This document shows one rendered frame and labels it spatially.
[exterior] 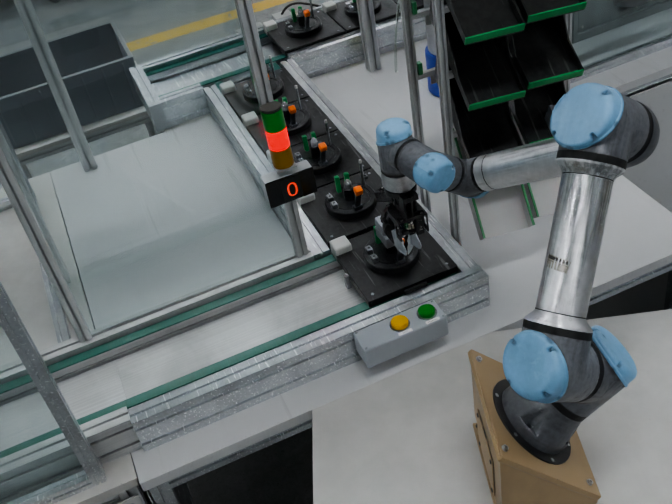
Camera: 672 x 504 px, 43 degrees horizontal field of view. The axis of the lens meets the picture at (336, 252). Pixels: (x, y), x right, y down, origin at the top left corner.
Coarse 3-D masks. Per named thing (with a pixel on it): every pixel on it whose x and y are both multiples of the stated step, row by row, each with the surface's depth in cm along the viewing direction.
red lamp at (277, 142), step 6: (282, 132) 192; (270, 138) 193; (276, 138) 192; (282, 138) 193; (288, 138) 195; (270, 144) 194; (276, 144) 193; (282, 144) 194; (288, 144) 195; (276, 150) 194; (282, 150) 194
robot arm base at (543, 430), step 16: (512, 400) 159; (528, 400) 156; (512, 416) 157; (528, 416) 156; (544, 416) 155; (560, 416) 154; (576, 416) 154; (528, 432) 156; (544, 432) 155; (560, 432) 155; (544, 448) 156; (560, 448) 158
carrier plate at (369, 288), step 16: (352, 240) 220; (368, 240) 219; (432, 240) 216; (336, 256) 217; (352, 256) 216; (432, 256) 211; (448, 256) 210; (352, 272) 211; (368, 272) 210; (416, 272) 207; (432, 272) 207; (448, 272) 207; (368, 288) 206; (384, 288) 205; (400, 288) 204; (368, 304) 203
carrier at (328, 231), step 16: (336, 176) 231; (352, 176) 242; (368, 176) 241; (320, 192) 238; (336, 192) 234; (352, 192) 229; (368, 192) 232; (304, 208) 234; (320, 208) 233; (336, 208) 228; (352, 208) 227; (368, 208) 227; (384, 208) 228; (320, 224) 227; (336, 224) 226; (352, 224) 225; (368, 224) 224
